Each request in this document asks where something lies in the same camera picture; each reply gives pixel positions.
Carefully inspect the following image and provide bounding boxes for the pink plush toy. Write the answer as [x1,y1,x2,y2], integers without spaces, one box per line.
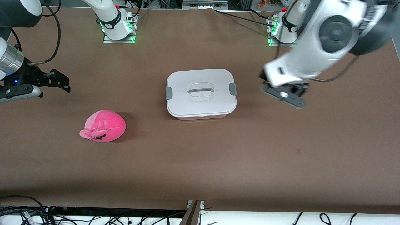
[79,110,127,143]

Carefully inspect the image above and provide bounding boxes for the pink translucent plastic box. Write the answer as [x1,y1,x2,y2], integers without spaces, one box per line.
[170,113,232,121]

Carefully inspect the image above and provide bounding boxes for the colourful small items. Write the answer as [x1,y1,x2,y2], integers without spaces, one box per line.
[258,0,283,9]

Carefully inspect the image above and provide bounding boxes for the grey metal device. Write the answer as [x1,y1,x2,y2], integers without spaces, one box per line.
[182,0,229,10]

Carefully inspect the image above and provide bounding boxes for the brown table cover sheet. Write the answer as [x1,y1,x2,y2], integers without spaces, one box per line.
[0,6,400,216]

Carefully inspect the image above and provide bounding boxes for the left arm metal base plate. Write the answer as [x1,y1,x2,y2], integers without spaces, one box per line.
[267,16,301,47]

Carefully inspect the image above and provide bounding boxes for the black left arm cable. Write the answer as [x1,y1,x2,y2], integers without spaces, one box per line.
[312,56,360,83]

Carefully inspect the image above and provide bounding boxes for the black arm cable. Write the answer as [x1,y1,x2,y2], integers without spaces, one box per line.
[27,0,62,67]
[312,56,360,83]

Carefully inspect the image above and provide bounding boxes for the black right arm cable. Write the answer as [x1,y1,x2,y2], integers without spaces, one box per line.
[27,0,62,67]

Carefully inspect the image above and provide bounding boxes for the long black cable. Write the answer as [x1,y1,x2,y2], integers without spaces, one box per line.
[213,9,277,28]

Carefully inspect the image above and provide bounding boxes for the short black cable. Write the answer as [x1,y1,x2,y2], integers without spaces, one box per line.
[247,9,276,21]

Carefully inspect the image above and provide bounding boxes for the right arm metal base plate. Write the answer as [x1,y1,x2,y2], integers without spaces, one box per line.
[102,14,138,44]

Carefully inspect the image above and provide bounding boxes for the black cable tangle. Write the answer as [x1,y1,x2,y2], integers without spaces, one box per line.
[0,195,188,225]

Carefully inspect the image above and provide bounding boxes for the brown wooden post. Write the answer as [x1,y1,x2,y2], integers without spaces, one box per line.
[180,200,202,225]

